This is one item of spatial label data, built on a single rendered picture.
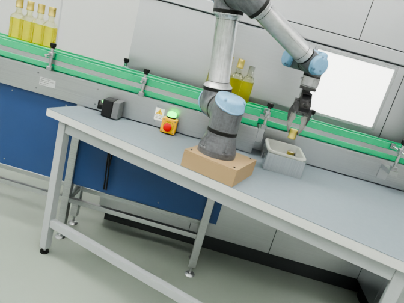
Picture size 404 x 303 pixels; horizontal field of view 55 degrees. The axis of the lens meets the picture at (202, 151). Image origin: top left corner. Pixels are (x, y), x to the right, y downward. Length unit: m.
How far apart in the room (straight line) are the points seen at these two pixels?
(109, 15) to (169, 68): 3.26
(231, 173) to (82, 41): 4.31
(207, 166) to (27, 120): 1.08
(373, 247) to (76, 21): 4.78
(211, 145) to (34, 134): 1.05
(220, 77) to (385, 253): 0.83
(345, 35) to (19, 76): 1.63
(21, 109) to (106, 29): 3.34
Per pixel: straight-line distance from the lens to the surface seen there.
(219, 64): 1.53
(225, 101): 1.42
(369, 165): 2.10
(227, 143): 1.45
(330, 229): 1.35
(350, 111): 2.20
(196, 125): 1.87
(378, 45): 2.23
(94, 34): 5.42
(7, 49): 2.16
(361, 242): 1.35
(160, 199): 2.04
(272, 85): 2.11
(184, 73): 2.15
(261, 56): 2.10
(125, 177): 2.04
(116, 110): 1.86
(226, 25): 1.52
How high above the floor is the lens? 1.24
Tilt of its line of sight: 17 degrees down
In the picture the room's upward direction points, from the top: 15 degrees clockwise
